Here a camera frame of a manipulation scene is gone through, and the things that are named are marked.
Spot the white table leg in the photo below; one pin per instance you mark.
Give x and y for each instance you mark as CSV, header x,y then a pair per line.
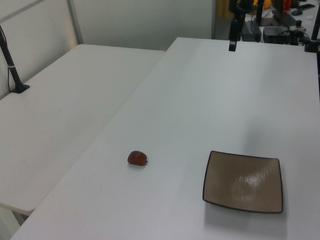
x,y
6,222

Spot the grey power supply box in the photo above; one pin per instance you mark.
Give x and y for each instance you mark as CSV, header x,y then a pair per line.
x,y
252,31

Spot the yellow object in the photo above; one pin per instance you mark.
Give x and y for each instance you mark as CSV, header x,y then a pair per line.
x,y
267,3

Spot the square brown ceramic plate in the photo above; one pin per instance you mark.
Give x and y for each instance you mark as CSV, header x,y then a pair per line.
x,y
240,185

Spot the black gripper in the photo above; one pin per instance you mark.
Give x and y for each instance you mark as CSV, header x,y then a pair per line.
x,y
233,30

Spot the grey metal partition post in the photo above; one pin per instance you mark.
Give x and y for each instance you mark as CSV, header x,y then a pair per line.
x,y
75,22

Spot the black electronics box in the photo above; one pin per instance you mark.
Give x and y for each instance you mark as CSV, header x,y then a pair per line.
x,y
273,32

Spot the emergency stop button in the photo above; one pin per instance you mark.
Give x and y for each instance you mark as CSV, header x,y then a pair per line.
x,y
298,24

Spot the small round red-brown food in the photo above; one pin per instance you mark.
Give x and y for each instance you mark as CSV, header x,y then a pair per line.
x,y
136,158

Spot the small white item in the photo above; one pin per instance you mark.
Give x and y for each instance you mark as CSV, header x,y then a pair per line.
x,y
310,17

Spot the yellow partition panel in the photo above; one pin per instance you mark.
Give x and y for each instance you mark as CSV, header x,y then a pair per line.
x,y
222,8

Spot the black upright stand pole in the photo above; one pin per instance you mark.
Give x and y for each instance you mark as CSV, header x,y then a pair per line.
x,y
260,12

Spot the black camera stand pole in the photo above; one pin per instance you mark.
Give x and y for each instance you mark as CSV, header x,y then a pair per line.
x,y
15,75

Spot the black clamp-mounted pole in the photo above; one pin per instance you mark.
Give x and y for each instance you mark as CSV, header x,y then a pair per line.
x,y
314,32

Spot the flat black device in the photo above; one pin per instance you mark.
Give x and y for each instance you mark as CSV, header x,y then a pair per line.
x,y
306,6

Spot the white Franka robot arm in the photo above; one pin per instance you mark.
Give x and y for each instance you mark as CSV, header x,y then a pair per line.
x,y
243,3

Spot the black computer mouse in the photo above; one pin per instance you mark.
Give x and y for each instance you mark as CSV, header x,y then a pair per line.
x,y
297,11

